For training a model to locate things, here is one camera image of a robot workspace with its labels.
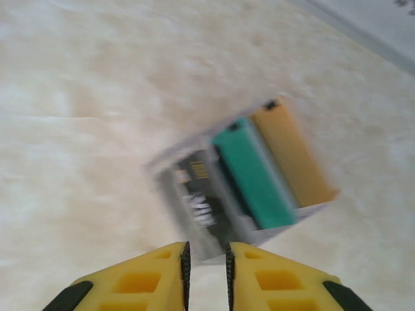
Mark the black VIP card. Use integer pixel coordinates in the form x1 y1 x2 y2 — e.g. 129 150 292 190
176 151 235 257

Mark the clear acrylic card box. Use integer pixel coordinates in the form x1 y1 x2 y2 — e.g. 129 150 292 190
145 96 342 267

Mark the orange card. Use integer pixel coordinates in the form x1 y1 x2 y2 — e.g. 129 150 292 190
250 99 340 209

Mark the right aluminium side rail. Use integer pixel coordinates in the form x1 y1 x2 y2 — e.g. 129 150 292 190
300 0 415 76

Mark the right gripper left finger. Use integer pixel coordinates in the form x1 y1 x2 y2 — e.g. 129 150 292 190
41 240 193 311

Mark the teal card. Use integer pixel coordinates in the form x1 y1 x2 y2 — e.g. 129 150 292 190
210 117 298 230

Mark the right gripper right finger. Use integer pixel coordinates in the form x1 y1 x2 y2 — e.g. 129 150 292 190
224 241 374 311

